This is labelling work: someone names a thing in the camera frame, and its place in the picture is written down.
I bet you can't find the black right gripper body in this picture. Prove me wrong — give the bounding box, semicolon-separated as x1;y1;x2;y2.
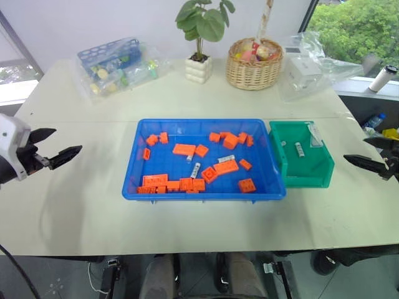
382;147;399;182

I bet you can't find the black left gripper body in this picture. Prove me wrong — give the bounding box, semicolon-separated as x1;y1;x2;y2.
16;136;52;176

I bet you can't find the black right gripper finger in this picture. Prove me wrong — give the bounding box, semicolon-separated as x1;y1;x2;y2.
342;154;391;182
362;135;399;150

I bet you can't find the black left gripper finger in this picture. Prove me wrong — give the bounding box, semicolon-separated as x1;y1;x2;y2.
49;145;84;171
28;127;57;145

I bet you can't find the green plastic bin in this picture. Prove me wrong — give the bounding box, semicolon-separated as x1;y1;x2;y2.
268;120;335;189

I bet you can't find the white box in bag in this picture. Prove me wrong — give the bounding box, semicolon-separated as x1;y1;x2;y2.
290;59;322;92

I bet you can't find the clear water bottle blue cap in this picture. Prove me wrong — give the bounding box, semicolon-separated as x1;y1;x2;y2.
362;113;387;135

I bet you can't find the white cylinder with black cap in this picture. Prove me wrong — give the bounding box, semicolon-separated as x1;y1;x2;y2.
368;64;398;94

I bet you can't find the long flat orange block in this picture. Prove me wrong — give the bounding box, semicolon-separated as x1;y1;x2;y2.
213;161;240;176
172;143;197;156
142;174;170;187

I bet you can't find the dark rounded shape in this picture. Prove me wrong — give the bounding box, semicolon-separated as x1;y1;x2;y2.
310;247;399;277

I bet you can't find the clear crumpled plastic bag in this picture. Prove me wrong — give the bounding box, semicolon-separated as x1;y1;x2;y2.
278;30;365;104

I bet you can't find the blue tube rack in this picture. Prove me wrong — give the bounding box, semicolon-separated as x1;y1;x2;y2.
77;37;145;79

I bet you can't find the clear plastic bag with tubes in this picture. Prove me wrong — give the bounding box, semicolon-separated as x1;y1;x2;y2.
75;37;173;105

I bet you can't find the blue plastic tray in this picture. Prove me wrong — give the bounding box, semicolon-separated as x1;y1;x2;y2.
121;118;287;206

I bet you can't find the large orange building block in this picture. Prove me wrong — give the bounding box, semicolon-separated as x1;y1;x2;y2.
223;133;240;149

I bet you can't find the woven wicker basket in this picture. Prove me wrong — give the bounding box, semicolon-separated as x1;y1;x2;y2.
225;37;286;92

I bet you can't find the toy fruit in basket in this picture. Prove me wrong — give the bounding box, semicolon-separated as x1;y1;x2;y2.
234;40;281;62

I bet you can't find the grey rounded robot leg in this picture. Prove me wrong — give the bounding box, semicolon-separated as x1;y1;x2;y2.
229;251;269;299
138;253;176;299

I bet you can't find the white ribbed plant pot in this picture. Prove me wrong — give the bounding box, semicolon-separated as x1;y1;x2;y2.
184;53;214;85

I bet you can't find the green leafy plant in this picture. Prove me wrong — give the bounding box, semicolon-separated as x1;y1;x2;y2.
175;0;236;62

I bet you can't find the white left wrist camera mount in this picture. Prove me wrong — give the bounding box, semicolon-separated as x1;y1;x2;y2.
0;113;32;183

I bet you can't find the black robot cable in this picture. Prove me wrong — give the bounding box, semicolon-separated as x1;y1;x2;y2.
0;244;42;299

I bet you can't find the metal table bracket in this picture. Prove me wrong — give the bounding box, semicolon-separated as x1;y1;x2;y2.
107;256;122;272
262;260;279;275

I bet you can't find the thin white cable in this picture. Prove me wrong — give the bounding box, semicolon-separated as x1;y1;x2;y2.
87;262;109;294

